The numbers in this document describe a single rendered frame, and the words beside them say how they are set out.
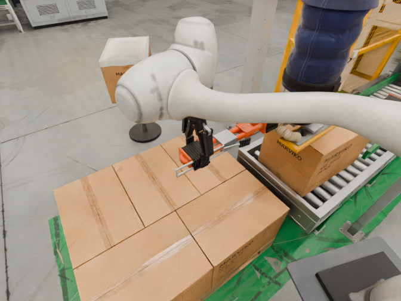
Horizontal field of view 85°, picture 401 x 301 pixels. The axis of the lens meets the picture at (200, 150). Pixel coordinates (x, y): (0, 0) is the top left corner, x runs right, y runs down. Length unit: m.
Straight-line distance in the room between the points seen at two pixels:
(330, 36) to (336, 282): 0.92
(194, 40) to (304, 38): 0.53
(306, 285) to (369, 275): 0.26
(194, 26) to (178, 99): 0.18
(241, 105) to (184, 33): 0.21
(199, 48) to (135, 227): 1.11
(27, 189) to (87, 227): 1.34
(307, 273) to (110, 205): 1.13
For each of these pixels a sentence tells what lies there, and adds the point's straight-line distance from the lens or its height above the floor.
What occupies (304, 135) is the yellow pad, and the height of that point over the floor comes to 1.11.
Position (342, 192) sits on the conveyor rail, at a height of 0.59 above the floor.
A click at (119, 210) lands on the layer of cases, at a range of 1.50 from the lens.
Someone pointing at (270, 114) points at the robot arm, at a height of 1.53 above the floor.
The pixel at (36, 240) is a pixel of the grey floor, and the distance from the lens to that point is 2.33.
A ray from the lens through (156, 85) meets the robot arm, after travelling 0.41.
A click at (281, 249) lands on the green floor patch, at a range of 1.99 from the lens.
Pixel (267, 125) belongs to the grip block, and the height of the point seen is 1.22.
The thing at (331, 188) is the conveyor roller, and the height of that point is 0.54.
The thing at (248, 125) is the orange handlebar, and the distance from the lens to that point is 0.89.
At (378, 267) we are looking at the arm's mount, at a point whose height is 0.78.
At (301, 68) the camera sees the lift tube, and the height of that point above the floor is 1.40.
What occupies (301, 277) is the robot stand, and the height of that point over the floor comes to 0.75.
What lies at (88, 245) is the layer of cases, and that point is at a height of 0.54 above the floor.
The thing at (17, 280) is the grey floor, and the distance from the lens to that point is 2.24.
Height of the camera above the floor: 1.76
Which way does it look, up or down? 44 degrees down
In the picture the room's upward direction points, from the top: straight up
